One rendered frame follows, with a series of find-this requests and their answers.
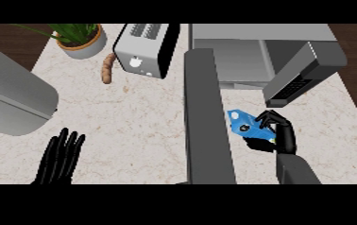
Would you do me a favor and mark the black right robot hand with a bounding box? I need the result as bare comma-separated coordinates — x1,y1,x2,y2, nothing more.
242,109,298,155

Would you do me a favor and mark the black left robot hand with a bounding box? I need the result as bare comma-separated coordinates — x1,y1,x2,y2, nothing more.
30,127,88,185

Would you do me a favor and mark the blue milk carton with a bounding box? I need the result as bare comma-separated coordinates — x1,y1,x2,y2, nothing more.
226,109,278,144

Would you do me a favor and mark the grey microwave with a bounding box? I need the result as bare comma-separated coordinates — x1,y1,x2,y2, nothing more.
189,23,349,109

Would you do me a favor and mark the brown sausage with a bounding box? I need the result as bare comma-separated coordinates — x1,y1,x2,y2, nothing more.
101,52,117,85

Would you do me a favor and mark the green potted plant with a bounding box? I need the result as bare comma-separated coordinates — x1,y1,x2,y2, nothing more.
11,23,110,61

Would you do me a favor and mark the silver toaster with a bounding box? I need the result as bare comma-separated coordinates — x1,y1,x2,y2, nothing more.
114,23,182,79

